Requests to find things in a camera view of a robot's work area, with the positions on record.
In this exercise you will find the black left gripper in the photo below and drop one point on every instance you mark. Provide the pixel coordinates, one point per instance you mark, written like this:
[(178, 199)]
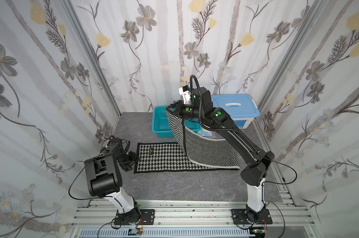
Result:
[(130, 160)]

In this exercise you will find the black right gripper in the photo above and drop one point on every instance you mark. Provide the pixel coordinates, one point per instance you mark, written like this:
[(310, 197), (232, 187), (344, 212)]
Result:
[(177, 108)]

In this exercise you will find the black white houndstooth scarf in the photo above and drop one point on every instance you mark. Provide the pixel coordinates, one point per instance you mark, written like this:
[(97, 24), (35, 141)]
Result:
[(189, 153)]

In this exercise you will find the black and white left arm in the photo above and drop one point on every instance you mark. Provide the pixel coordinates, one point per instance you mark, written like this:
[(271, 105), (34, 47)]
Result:
[(104, 178)]

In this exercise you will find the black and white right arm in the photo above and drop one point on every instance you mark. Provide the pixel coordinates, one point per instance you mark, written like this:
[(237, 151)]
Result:
[(196, 104)]

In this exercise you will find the teal plastic basket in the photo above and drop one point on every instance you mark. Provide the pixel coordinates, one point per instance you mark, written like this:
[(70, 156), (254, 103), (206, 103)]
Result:
[(161, 126)]

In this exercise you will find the clear bag with yellow contents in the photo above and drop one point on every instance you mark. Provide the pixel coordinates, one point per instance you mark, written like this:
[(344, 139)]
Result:
[(206, 133)]

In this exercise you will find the white box with blue lid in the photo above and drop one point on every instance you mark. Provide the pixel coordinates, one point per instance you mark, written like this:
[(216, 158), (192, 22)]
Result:
[(240, 107)]

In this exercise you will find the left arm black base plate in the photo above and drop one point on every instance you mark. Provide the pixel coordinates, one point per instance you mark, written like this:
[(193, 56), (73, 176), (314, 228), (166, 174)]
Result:
[(143, 217)]

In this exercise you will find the aluminium rail frame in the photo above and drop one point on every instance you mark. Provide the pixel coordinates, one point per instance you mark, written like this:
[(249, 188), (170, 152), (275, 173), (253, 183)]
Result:
[(289, 220)]

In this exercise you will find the white slotted cable duct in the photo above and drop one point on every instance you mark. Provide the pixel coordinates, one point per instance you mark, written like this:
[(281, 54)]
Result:
[(228, 232)]

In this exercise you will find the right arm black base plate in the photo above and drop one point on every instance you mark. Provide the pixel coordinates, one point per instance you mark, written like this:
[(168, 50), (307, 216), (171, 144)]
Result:
[(244, 217)]

